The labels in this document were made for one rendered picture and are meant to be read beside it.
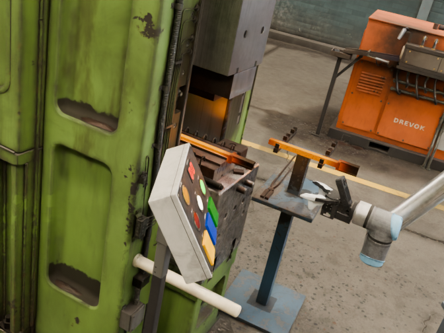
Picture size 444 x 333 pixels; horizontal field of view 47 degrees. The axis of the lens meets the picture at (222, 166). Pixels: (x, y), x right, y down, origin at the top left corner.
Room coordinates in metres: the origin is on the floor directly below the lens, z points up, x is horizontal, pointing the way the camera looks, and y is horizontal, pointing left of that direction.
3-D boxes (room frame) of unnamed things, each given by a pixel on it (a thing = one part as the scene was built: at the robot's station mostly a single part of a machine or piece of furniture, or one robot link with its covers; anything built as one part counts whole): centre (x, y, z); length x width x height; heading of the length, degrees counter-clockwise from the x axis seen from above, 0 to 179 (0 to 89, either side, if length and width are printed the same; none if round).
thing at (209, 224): (1.31, 0.00, 1.01); 0.07 x 0.05 x 0.07; 3
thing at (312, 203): (1.68, -0.35, 0.97); 0.09 x 0.03 x 0.06; 104
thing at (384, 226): (1.64, -0.62, 0.98); 0.12 x 0.09 x 0.10; 68
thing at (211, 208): (1.41, 0.00, 1.01); 0.07 x 0.05 x 0.07; 3
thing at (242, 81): (1.94, 0.18, 1.32); 0.42 x 0.20 x 0.10; 68
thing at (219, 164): (1.94, 0.18, 0.96); 0.42 x 0.20 x 0.09; 68
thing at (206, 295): (1.51, 0.03, 0.62); 0.44 x 0.05 x 0.05; 68
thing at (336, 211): (1.70, -0.46, 0.97); 0.12 x 0.08 x 0.09; 68
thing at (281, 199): (2.24, -0.37, 0.71); 0.40 x 0.30 x 0.02; 161
